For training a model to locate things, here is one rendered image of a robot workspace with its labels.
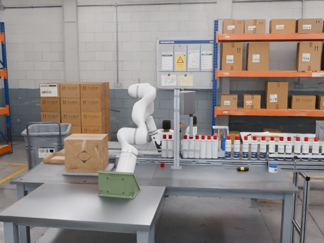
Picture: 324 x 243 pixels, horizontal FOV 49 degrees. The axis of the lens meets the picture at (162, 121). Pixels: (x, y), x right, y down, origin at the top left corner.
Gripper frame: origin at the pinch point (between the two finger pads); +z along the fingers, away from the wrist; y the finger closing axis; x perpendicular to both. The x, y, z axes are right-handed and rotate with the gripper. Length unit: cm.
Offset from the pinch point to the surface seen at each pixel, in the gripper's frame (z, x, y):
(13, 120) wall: -80, 376, 458
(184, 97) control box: -39, -38, -17
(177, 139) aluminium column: -7.4, -20.4, -16.9
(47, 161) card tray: -24, 96, -13
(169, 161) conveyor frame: 11.4, -6.5, -5.8
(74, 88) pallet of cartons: -91, 157, 297
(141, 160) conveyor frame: 3.3, 17.0, -5.8
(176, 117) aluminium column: -24.4, -25.8, -15.8
